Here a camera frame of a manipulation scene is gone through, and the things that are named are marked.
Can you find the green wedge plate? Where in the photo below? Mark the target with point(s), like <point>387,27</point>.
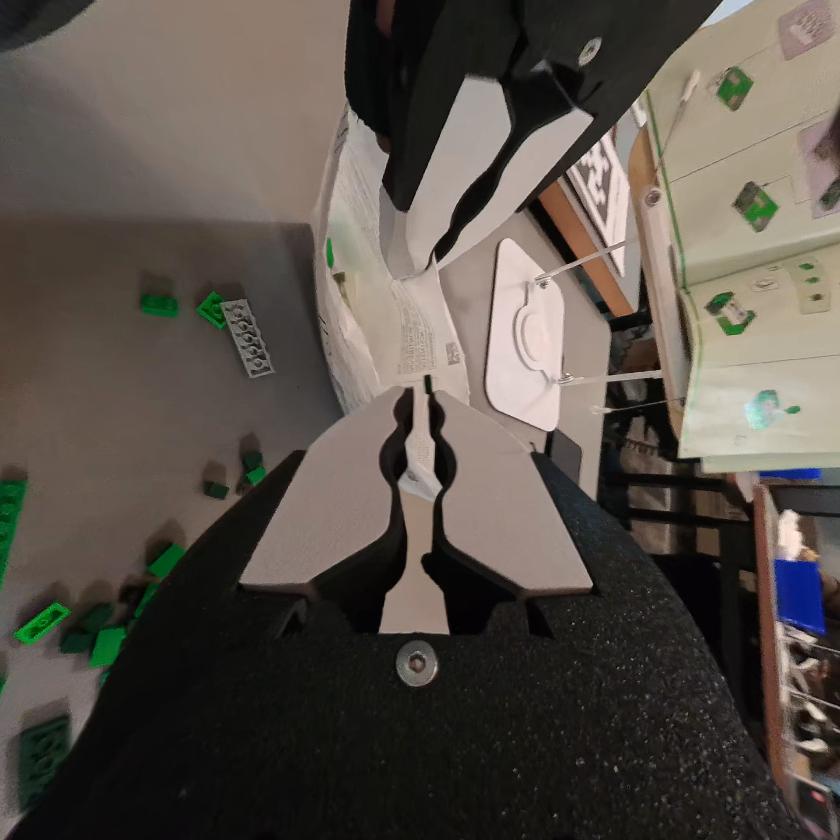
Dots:
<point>211,310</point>

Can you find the long green plate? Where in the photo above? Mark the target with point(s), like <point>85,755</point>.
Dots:
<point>10,525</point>

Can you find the pale green instruction booklet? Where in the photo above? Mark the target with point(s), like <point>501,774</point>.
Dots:
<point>741,216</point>

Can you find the cluttered wooden shelf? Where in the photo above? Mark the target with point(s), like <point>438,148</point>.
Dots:
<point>807,709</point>

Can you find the grey desk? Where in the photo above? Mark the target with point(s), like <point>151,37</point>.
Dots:
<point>164,407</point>

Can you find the grey studded plate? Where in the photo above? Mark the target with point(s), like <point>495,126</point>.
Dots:
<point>249,338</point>

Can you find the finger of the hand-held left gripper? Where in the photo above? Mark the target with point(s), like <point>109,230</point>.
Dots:
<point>459,138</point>
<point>531,164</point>

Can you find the blue box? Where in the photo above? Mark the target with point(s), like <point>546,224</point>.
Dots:
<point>799,594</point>

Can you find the white printed paper bag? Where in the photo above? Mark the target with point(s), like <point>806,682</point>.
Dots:
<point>367,315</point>

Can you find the black white marker tag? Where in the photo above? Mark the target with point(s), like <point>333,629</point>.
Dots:
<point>607,190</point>

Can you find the green flat brick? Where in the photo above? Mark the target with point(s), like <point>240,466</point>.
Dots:
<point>159,304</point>

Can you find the white rounded tray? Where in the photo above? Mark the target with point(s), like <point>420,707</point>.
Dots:
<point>525,374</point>

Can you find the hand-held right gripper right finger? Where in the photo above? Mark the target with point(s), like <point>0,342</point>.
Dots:
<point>512,518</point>

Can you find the pile of small green bricks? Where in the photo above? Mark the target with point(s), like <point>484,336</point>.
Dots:
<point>108,646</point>

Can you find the black metal frame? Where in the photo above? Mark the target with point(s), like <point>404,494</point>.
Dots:
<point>656,482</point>

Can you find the small green two-stud plate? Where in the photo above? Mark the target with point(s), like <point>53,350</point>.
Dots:
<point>40,622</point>

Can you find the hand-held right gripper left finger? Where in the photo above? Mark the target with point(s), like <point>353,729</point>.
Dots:
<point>328,512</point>

